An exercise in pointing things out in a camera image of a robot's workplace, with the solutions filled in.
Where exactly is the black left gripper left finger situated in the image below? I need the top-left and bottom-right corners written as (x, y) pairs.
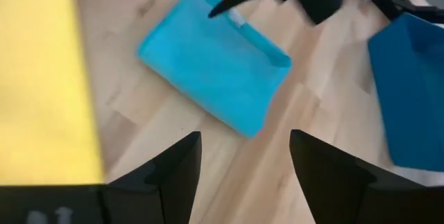
top-left (0, 130), bottom-right (203, 224)

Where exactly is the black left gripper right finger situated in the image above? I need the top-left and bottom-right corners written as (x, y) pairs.
top-left (289, 129), bottom-right (444, 224)

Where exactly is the light blue microfiber towel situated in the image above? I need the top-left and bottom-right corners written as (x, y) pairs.
top-left (137, 0), bottom-right (293, 139)

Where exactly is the yellow microfiber towel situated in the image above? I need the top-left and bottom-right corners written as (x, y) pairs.
top-left (0, 0), bottom-right (105, 186)

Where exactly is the dark blue plastic tray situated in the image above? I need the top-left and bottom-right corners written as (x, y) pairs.
top-left (367, 12), bottom-right (444, 173)

